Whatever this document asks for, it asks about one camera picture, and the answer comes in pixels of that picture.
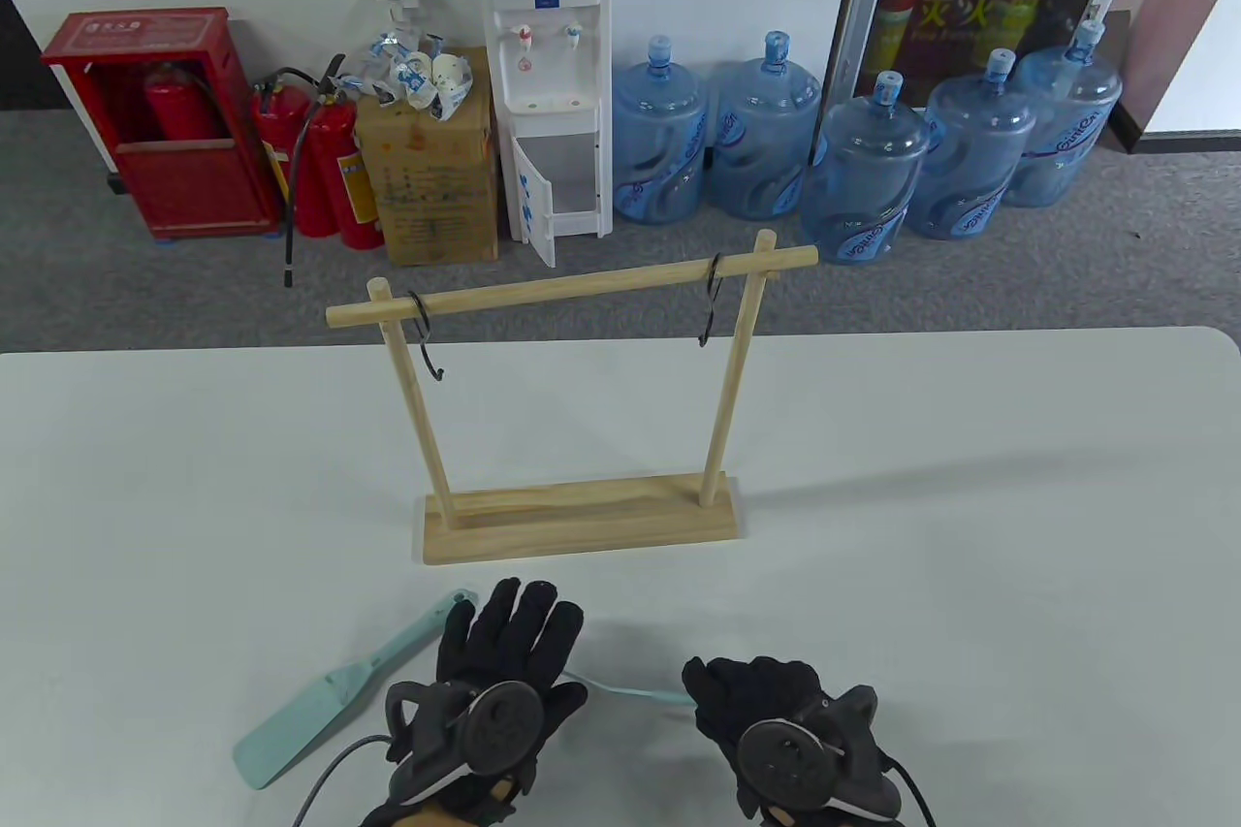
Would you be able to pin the person's left hand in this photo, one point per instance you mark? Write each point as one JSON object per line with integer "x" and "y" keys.
{"x": 514, "y": 633}

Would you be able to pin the person's right hand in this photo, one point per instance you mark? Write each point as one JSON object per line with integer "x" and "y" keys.
{"x": 756, "y": 686}

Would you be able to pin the mint green dessert spatula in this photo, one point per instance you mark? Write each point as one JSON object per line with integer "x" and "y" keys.
{"x": 635, "y": 690}
{"x": 301, "y": 730}

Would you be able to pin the black metal s-hook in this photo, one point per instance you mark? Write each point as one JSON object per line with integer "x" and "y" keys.
{"x": 425, "y": 320}
{"x": 712, "y": 299}

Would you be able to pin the person's left forearm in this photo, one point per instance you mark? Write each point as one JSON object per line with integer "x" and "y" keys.
{"x": 465, "y": 812}

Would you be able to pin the black round right hand tracker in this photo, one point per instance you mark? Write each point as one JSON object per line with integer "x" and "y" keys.
{"x": 785, "y": 759}

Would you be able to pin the black round hand tracker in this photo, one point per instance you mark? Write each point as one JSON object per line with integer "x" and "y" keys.
{"x": 785, "y": 759}
{"x": 499, "y": 725}

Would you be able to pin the black round left hand tracker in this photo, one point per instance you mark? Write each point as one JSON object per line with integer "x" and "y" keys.
{"x": 499, "y": 725}

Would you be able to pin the wooden hanging rack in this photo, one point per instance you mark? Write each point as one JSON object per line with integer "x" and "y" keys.
{"x": 582, "y": 517}

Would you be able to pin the brown cardboard box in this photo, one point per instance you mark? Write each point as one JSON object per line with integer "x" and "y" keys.
{"x": 436, "y": 187}

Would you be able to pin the red fire extinguisher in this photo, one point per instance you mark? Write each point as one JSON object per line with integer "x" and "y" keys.
{"x": 276, "y": 134}
{"x": 339, "y": 158}
{"x": 179, "y": 110}

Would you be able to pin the blue water jug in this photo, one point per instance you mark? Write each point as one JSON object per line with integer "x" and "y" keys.
{"x": 659, "y": 139}
{"x": 1062, "y": 129}
{"x": 863, "y": 177}
{"x": 974, "y": 158}
{"x": 766, "y": 139}

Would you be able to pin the red fire extinguisher box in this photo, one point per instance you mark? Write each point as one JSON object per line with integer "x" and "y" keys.
{"x": 194, "y": 187}

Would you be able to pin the crumpled white blue labels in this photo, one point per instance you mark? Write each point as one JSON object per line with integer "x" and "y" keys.
{"x": 412, "y": 76}

